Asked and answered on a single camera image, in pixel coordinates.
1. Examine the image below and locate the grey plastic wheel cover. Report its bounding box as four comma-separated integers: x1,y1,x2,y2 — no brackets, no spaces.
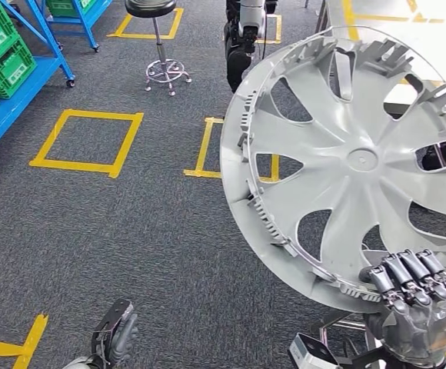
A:
219,26,446,314

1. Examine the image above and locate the black round stool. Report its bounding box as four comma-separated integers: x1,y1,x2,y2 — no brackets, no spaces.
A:
124,0,193,98

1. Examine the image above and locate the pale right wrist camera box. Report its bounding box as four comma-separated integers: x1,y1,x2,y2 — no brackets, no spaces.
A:
287,333,341,369

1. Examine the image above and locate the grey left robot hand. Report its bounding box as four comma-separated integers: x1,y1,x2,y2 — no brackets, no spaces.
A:
92,299,139,369

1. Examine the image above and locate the black and silver robot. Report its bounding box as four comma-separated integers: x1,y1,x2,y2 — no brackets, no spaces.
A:
222,0,278,94

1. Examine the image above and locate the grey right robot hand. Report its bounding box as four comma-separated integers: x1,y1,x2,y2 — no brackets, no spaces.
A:
358,248,446,367

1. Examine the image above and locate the blue metal shelf rack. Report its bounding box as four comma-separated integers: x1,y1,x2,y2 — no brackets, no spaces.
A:
0,0,76,201
46,0,113,54

